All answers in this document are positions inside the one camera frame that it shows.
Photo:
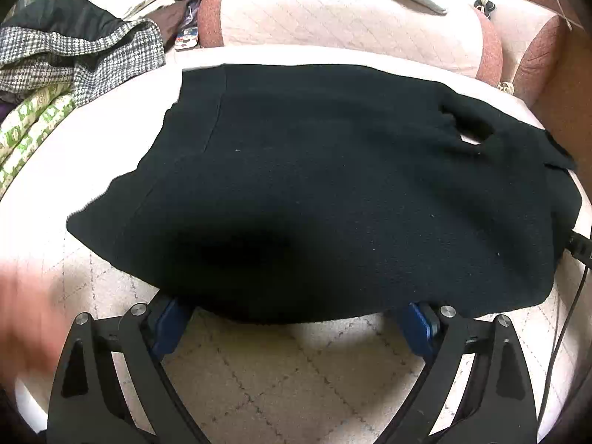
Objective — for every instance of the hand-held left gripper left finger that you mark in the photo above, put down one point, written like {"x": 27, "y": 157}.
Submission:
{"x": 171, "y": 328}

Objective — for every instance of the black garment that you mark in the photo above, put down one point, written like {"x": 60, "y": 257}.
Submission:
{"x": 60, "y": 11}

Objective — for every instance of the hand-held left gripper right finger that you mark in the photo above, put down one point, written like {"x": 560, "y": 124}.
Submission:
{"x": 418, "y": 333}

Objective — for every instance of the green patterned cloth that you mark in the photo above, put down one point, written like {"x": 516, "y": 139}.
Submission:
{"x": 27, "y": 134}

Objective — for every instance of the colourful packet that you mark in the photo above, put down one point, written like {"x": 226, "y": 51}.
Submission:
{"x": 187, "y": 39}

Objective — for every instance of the pink quilted sofa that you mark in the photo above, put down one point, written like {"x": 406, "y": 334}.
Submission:
{"x": 323, "y": 23}

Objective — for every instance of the purple cloth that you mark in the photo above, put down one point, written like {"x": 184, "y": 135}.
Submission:
{"x": 4, "y": 111}

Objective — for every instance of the black pants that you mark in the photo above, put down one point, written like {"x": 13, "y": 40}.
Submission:
{"x": 323, "y": 185}

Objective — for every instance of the houndstooth garment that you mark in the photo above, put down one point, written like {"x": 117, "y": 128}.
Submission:
{"x": 69, "y": 55}

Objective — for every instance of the brown cloth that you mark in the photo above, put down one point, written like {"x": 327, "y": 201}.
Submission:
{"x": 169, "y": 21}

